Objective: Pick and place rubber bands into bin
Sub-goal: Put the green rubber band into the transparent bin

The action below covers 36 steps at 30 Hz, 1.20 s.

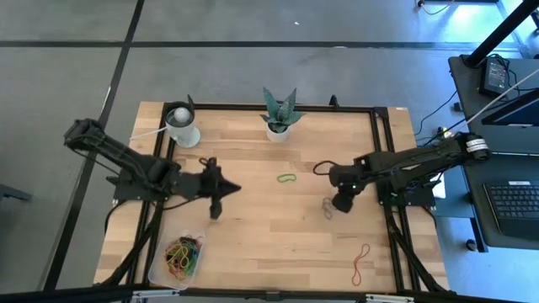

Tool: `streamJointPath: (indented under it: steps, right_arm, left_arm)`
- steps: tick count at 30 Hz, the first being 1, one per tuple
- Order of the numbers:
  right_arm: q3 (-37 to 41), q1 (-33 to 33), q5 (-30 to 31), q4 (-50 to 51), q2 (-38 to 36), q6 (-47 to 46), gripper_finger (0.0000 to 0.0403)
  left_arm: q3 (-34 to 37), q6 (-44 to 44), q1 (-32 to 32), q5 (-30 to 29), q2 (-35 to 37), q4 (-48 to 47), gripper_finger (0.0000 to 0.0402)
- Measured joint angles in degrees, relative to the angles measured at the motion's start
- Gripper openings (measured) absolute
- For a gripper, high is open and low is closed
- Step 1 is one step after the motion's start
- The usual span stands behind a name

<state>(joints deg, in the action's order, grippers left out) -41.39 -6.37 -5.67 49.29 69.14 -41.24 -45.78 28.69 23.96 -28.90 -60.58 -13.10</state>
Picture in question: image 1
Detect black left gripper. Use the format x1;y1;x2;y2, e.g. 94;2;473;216
179;162;243;221

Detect rubber bands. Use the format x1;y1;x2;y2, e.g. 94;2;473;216
321;196;336;221

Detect blue rubber band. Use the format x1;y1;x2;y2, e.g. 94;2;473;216
187;242;203;264

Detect yellow rubber band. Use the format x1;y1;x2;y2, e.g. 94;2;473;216
166;247;189;270
170;264;193;282

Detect clear plastic bin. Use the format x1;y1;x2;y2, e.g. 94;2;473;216
147;228;206;291

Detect white tilted bin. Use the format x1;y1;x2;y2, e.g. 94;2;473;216
162;100;202;149

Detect snake plant in white pot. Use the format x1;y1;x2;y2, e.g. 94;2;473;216
259;87;307;143

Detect white paper sheet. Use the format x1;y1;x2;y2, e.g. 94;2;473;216
431;174;446;199

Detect black desk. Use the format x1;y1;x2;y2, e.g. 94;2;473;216
421;54;539;177
461;151;539;250

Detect black laptop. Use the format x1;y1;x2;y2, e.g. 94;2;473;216
483;179;539;242

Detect black power adapter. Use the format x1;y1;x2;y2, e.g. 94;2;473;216
479;56;510;97

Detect black flat monitor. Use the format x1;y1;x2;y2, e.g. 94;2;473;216
481;88;539;127

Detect black crossbeam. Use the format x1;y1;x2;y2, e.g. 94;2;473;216
0;284;539;303

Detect grey chair leg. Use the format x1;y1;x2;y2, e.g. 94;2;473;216
0;183;33;203

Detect black vertical pole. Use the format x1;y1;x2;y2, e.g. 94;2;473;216
465;0;539;68

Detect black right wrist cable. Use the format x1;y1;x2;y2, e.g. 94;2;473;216
312;159;338;177

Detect black aluminium table frame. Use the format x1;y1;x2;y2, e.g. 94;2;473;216
99;102;451;295

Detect white lamp cable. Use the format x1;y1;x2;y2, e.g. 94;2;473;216
129;125;169;141

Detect black floor cable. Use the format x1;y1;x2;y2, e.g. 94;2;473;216
414;89;461;151

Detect silver metal bracket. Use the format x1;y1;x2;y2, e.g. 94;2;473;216
131;289;181;300
365;293;416;303

